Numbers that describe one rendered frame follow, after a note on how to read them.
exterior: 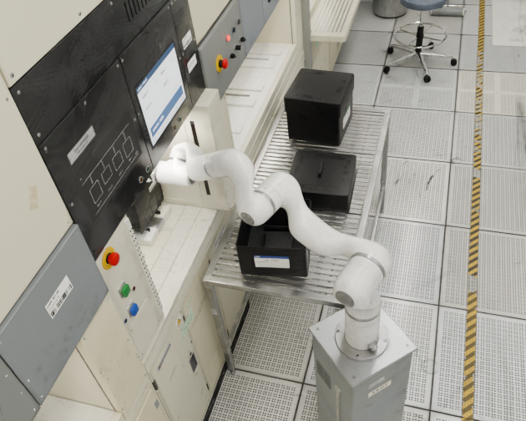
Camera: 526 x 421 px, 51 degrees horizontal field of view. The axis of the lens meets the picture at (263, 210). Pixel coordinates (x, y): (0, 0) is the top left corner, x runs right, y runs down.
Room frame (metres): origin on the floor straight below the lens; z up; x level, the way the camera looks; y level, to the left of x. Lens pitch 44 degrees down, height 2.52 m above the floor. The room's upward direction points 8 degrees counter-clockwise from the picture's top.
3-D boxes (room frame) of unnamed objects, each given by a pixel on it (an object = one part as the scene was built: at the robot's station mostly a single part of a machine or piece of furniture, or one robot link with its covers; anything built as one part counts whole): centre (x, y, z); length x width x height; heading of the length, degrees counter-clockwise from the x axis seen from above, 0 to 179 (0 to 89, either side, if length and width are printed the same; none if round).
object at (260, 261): (1.56, -0.04, 0.85); 0.28 x 0.28 x 0.17; 76
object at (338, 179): (1.91, -0.29, 0.83); 0.29 x 0.29 x 0.13; 70
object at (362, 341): (1.09, -0.29, 0.85); 0.19 x 0.19 x 0.18
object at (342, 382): (1.09, -0.29, 0.38); 0.28 x 0.28 x 0.76; 23
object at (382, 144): (1.95, -0.23, 0.38); 1.30 x 0.60 x 0.76; 158
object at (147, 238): (1.72, 0.53, 0.89); 0.22 x 0.21 x 0.04; 68
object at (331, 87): (2.38, -0.37, 0.89); 0.29 x 0.29 x 0.25; 63
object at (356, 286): (1.07, -0.26, 1.07); 0.19 x 0.12 x 0.24; 138
